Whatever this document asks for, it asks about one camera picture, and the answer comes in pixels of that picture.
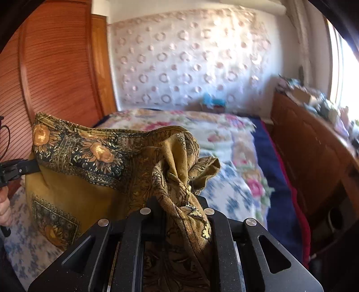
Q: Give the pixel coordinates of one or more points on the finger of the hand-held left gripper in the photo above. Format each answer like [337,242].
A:
[28,167]

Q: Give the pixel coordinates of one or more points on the mustard patterned garment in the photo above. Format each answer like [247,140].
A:
[84,182]

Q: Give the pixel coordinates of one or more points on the cardboard box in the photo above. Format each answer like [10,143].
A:
[304,95]

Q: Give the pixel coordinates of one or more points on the wooden cabinet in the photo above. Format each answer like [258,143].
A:
[308,151]

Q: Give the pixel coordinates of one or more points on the pink floral quilt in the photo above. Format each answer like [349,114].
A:
[174,120]

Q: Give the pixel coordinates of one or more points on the red blanket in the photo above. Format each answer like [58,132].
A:
[301,224]

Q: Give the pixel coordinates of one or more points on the window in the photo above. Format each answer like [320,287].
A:
[345,70]

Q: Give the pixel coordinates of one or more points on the teal toy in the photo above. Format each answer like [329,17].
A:
[213,101]

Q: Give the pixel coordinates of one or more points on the blue floral bed sheet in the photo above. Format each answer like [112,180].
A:
[25,247]

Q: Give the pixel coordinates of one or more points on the circle patterned wall curtain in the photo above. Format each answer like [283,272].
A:
[190,61]

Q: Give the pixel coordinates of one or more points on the grey bin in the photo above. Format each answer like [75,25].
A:
[336,220]

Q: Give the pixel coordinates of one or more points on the wooden slatted wardrobe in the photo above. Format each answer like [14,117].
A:
[56,70]

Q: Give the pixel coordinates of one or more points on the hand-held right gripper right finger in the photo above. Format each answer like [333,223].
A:
[217,226]

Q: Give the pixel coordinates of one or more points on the beige window curtain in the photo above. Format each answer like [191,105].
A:
[298,31]

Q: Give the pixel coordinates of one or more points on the person's left hand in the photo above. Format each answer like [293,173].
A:
[4,209]

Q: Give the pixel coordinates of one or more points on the navy blanket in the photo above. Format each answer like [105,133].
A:
[277,168]

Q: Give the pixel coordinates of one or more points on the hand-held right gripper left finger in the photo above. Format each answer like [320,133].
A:
[153,219]

